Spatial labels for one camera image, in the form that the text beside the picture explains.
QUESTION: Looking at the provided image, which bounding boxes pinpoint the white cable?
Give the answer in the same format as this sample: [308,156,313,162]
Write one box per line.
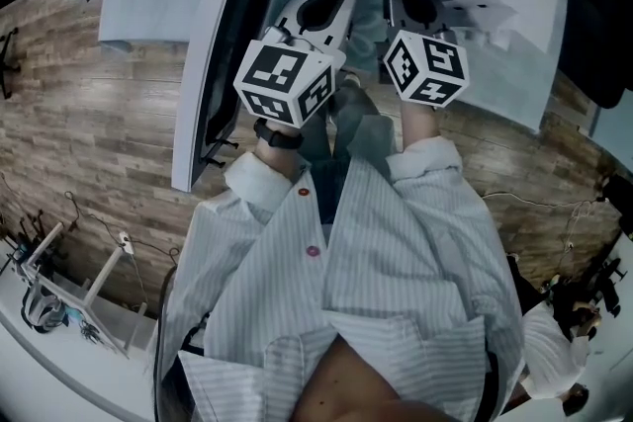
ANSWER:
[482,190,612,254]

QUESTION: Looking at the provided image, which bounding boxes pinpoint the person's neck and chest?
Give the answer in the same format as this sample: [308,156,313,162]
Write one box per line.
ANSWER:
[291,335,479,422]

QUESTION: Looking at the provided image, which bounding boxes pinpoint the person's striped shirt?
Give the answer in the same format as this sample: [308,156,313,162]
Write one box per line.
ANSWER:
[157,135,526,422]

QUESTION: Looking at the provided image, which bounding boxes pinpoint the black tripod stand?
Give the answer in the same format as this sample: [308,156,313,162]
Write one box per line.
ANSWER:
[0,210,68,274]

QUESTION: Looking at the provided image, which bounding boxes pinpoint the black office chair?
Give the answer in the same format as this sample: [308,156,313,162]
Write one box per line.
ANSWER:
[557,0,633,111]

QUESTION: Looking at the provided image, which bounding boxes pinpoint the person's shoe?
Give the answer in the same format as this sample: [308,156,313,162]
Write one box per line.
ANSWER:
[329,71,380,116]

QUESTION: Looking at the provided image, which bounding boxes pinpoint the person's right forearm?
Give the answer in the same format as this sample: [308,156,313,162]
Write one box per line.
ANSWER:
[385,101,464,184]

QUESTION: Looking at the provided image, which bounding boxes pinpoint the person's left forearm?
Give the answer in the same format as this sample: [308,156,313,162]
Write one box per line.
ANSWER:
[225,118,311,213]

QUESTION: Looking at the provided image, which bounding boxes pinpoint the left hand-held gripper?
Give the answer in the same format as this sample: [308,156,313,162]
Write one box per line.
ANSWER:
[232,0,361,129]

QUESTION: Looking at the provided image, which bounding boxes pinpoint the light wooden rack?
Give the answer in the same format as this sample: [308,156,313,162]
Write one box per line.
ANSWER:
[19,220,150,358]

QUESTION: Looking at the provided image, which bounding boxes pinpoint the black cable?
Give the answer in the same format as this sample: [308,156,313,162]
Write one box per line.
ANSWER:
[150,261,180,422]
[63,190,180,264]

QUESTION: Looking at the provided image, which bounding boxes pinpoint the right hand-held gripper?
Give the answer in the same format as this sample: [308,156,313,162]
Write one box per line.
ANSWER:
[383,0,470,106]

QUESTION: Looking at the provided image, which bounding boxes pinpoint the black wrist watch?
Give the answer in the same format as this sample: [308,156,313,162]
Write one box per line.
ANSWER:
[253,118,306,150]

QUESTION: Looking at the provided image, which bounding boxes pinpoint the black chair base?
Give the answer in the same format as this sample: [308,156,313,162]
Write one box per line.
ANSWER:
[0,27,22,101]

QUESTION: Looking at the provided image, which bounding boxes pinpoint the black bag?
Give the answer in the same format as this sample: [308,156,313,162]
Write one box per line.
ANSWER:
[176,310,210,358]

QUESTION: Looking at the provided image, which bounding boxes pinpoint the grey headset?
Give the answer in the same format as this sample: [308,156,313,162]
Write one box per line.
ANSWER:
[21,283,69,333]

